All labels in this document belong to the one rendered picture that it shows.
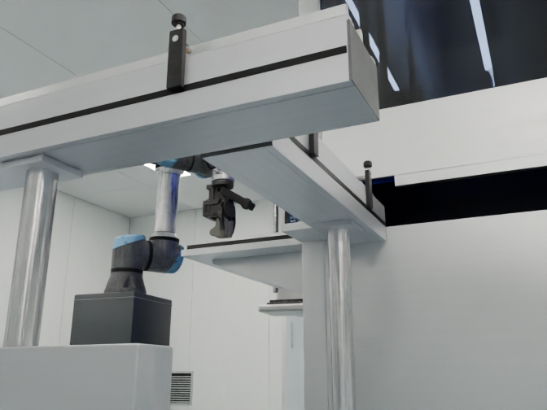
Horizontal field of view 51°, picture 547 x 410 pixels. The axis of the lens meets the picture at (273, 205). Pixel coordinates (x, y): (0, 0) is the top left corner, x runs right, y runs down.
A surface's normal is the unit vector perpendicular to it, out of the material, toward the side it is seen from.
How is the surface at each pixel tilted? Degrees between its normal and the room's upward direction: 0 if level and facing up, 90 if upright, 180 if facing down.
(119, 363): 90
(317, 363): 90
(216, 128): 180
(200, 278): 90
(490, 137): 90
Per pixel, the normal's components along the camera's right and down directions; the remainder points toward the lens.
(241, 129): 0.00, 0.96
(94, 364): -0.42, -0.26
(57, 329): 0.91, -0.12
